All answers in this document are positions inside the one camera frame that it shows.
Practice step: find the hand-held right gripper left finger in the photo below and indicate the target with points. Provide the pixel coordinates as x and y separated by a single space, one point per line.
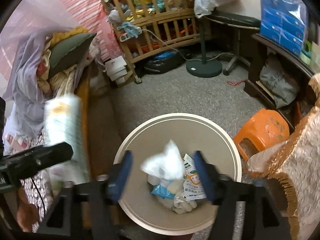
122 177

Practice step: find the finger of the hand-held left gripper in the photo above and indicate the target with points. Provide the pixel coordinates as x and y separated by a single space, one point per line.
50 153

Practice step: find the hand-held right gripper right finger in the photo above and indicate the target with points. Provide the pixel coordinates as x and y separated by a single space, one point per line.
205 180

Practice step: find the white barcode packet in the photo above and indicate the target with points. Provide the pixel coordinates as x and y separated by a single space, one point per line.
190 163

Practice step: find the white printed box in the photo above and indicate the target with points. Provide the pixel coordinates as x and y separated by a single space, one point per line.
65 130

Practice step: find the cream fuzzy sock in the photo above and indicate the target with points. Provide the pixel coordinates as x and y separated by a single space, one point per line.
176 187

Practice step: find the light blue white cake packet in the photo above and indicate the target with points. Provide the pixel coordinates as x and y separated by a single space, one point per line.
161 191

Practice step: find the white plastic wrapper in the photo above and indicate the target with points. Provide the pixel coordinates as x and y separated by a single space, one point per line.
165 165

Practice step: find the beige round bin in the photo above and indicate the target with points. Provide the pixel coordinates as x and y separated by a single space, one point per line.
150 135

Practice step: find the person's left hand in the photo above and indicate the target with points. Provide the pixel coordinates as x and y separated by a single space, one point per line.
27 212

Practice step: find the pale yellow cloth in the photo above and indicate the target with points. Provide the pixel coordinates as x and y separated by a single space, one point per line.
65 80

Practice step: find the orange plastic stool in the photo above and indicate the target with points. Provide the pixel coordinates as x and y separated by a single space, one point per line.
262 130

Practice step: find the lavender fleece blanket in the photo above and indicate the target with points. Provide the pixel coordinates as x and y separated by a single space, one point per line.
27 80

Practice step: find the olive green pillow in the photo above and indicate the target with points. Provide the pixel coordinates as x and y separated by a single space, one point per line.
67 52

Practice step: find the white cardboard boxes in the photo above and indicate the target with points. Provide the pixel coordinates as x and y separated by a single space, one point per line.
115 66

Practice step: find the dark green fan stand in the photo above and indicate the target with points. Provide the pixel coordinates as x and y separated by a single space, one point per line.
203 67

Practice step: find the grey bag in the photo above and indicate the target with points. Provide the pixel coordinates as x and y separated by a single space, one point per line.
277 85

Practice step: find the black bag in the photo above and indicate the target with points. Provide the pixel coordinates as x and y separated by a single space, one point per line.
162 63

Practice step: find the dark wooden shelf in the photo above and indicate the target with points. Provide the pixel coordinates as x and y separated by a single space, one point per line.
255 62

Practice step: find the blue cloth rag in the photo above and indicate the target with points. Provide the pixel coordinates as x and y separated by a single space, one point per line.
130 28

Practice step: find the pink striped cloth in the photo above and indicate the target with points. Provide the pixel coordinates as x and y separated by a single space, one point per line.
80 5

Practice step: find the wooden crib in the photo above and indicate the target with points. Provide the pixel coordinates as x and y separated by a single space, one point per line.
160 25

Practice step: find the black swivel stool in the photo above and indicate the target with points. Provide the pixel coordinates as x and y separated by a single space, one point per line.
232 20

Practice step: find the blue tissue pack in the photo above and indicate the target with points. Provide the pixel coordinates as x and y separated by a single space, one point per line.
280 25

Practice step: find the wooden bed frame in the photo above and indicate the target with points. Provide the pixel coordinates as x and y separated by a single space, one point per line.
100 130

